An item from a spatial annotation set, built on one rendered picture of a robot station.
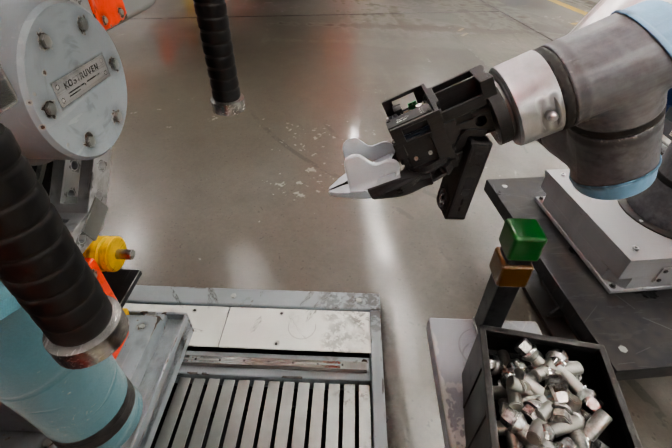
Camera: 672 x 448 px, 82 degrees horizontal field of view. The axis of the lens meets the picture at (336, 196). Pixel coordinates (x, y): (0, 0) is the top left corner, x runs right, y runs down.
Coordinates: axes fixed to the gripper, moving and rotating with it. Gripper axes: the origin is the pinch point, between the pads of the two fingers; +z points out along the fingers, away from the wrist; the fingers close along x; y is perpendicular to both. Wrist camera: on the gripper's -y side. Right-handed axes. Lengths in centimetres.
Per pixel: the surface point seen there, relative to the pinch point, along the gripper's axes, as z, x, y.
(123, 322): 10.4, 22.9, 13.2
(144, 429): 58, 5, -31
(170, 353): 56, -10, -30
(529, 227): -19.0, 4.5, -12.2
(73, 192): 38.3, -9.2, 12.1
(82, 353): 11.4, 25.3, 14.2
